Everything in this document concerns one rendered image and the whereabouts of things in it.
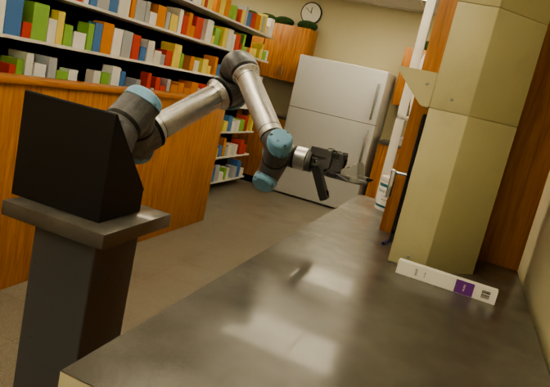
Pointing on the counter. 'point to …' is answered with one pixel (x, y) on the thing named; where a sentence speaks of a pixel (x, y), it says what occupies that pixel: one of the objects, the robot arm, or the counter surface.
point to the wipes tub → (382, 193)
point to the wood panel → (521, 182)
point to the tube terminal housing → (466, 137)
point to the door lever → (393, 181)
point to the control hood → (420, 83)
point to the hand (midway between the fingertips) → (367, 182)
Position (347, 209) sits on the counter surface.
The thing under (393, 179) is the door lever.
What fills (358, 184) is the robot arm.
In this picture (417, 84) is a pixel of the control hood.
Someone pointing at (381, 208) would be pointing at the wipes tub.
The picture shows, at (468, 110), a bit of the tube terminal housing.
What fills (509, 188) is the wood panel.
